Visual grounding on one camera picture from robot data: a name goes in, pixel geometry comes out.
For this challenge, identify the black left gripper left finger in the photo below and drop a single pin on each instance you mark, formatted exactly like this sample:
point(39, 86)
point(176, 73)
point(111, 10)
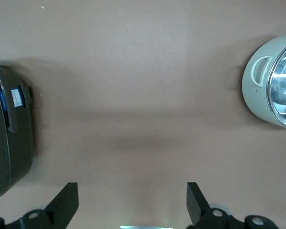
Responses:
point(62, 205)

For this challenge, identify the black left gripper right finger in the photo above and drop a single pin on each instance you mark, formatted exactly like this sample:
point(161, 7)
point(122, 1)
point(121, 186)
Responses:
point(195, 205)

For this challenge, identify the glass lid steel rim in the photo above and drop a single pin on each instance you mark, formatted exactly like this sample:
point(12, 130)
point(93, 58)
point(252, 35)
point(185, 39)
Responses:
point(283, 83)

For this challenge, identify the black rice cooker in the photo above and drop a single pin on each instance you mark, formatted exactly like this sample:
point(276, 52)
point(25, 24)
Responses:
point(16, 143)

